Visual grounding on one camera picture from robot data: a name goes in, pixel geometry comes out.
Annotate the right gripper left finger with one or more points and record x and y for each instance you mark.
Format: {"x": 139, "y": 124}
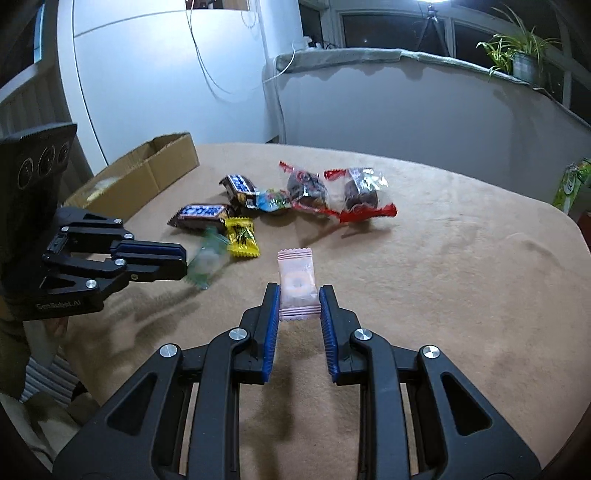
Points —
{"x": 138, "y": 432}

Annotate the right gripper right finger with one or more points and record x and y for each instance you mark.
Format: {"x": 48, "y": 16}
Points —
{"x": 420, "y": 416}

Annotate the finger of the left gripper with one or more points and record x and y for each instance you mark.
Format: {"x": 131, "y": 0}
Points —
{"x": 147, "y": 272}
{"x": 148, "y": 253}

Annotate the pink ring candy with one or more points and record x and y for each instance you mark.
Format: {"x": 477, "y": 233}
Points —
{"x": 298, "y": 292}

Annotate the red date snack packet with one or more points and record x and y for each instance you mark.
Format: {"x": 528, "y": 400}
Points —
{"x": 307, "y": 191}
{"x": 358, "y": 194}

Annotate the person left hand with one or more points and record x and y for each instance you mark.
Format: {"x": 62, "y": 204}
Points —
{"x": 44, "y": 337}

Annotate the snickers bar lower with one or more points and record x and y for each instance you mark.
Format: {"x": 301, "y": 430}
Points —
{"x": 199, "y": 217}

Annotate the snickers bar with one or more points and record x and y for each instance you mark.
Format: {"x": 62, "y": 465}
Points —
{"x": 199, "y": 217}
{"x": 241, "y": 191}

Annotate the brown cardboard box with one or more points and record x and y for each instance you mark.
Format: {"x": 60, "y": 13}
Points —
{"x": 125, "y": 186}

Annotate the yellow wrapped candy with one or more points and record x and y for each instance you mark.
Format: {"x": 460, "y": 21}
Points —
{"x": 241, "y": 238}

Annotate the snickers bar upper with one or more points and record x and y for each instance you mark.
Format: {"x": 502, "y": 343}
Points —
{"x": 241, "y": 191}

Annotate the blue green wrapped candy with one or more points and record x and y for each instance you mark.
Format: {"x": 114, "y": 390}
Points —
{"x": 272, "y": 201}

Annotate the grey windowsill cloth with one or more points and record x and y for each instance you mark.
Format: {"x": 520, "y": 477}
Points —
{"x": 337, "y": 87}

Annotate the green white carton box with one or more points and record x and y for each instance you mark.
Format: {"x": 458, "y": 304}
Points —
{"x": 575, "y": 176}

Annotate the potted spider plant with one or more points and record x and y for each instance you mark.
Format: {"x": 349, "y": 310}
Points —
{"x": 521, "y": 54}

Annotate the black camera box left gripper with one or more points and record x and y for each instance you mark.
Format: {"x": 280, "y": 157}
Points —
{"x": 32, "y": 163}

